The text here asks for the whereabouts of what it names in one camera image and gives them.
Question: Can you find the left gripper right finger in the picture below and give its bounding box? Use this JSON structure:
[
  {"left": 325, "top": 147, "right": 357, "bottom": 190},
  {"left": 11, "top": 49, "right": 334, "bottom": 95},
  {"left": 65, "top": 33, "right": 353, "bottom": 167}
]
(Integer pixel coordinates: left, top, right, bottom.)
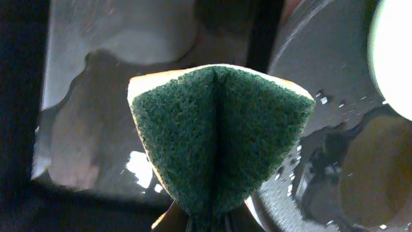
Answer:
[{"left": 228, "top": 202, "right": 265, "bottom": 232}]

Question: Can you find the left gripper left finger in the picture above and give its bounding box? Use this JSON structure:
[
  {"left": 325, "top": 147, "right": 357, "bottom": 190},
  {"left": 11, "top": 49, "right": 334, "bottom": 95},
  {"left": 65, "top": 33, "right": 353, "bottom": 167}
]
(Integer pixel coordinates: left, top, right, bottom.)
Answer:
[{"left": 151, "top": 201, "right": 189, "bottom": 232}]

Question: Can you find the green yellow sponge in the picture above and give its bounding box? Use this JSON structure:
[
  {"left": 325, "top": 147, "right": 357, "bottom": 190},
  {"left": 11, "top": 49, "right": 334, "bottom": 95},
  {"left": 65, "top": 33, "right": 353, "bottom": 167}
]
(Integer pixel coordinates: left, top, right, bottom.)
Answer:
[{"left": 127, "top": 64, "right": 315, "bottom": 220}]

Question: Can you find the black rectangular tray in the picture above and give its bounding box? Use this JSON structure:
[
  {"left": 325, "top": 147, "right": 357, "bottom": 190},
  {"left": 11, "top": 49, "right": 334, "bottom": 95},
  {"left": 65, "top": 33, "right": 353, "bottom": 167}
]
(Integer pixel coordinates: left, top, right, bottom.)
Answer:
[{"left": 0, "top": 0, "right": 284, "bottom": 232}]

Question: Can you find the black round tray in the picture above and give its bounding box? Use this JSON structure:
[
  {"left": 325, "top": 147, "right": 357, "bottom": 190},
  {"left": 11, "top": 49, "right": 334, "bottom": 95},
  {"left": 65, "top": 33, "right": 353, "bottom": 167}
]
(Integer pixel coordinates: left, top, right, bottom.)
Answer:
[{"left": 251, "top": 0, "right": 411, "bottom": 231}]

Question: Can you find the mint plate at back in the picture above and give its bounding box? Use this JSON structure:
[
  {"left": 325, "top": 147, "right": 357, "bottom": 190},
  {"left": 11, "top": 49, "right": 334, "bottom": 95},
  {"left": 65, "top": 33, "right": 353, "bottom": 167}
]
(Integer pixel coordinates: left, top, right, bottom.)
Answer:
[{"left": 368, "top": 0, "right": 411, "bottom": 121}]

